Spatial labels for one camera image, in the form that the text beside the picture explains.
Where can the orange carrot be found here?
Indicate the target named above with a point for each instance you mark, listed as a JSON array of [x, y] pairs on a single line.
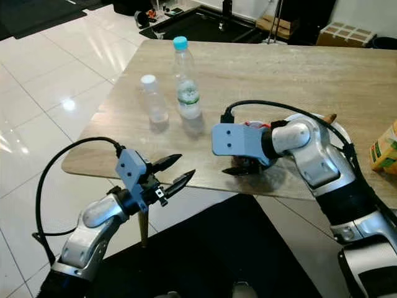
[[331, 118]]

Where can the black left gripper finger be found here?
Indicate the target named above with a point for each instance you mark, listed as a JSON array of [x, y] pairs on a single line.
[[166, 164], [178, 184]]

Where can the black floor platform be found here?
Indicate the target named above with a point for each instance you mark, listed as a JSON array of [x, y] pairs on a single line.
[[201, 25]]

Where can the red and black bowl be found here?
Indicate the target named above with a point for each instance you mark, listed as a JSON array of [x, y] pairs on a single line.
[[255, 123]]

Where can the black rug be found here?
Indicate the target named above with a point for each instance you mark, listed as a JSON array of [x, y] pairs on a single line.
[[31, 15]]

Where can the tall blue cap water bottle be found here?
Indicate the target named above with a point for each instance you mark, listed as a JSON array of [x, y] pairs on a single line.
[[187, 99]]

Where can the dark round bin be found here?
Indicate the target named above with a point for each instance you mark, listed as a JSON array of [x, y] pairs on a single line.
[[386, 43]]

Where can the cardboard box with grid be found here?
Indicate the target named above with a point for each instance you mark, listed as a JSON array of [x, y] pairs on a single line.
[[346, 35]]

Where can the white bowl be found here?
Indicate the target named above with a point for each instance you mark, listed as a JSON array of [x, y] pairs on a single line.
[[338, 129]]

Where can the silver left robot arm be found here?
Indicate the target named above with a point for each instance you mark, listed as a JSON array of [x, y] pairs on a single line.
[[93, 236]]

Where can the small white cap clear bottle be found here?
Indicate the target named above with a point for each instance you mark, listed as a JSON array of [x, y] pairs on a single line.
[[154, 102]]

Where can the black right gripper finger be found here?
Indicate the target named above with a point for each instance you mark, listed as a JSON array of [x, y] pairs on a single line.
[[236, 171]]

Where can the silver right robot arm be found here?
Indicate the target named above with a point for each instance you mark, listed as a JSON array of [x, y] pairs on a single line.
[[316, 161]]

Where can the black case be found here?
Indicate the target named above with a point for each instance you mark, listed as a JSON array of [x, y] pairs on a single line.
[[310, 20]]

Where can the mango juice carton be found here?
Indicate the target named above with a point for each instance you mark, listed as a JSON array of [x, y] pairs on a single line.
[[386, 152]]

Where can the grey robot right leg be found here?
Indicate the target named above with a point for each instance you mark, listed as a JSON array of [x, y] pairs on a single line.
[[248, 292]]

